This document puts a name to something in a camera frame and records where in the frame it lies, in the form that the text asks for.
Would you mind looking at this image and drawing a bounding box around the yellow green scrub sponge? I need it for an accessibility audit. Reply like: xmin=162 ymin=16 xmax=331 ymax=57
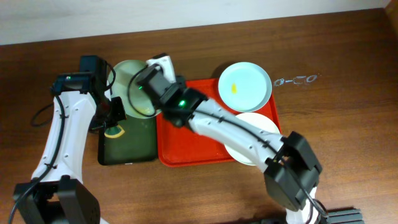
xmin=104 ymin=125 xmax=125 ymax=139

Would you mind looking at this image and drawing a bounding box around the light blue plate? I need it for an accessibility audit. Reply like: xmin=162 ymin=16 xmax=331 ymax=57
xmin=111 ymin=60 xmax=160 ymax=119
xmin=218 ymin=62 xmax=272 ymax=113

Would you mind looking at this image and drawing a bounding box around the light blue plate top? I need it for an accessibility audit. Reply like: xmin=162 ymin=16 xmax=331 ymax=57
xmin=218 ymin=62 xmax=272 ymax=113

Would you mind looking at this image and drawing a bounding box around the white plate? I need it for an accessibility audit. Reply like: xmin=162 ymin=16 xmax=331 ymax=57
xmin=224 ymin=113 xmax=280 ymax=166

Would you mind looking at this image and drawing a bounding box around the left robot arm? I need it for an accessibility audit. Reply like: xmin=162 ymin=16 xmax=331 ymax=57
xmin=8 ymin=55 xmax=126 ymax=223

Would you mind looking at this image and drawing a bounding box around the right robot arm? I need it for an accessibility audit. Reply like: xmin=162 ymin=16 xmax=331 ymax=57
xmin=131 ymin=53 xmax=330 ymax=223

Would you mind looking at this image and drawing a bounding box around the dark green tray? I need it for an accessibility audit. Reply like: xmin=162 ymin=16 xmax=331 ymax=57
xmin=98 ymin=115 xmax=158 ymax=166

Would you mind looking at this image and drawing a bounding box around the red plastic tray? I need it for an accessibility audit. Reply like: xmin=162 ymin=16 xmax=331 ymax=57
xmin=156 ymin=78 xmax=281 ymax=167

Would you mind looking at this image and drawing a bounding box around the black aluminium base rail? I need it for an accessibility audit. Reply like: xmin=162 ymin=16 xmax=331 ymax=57
xmin=326 ymin=209 xmax=364 ymax=224

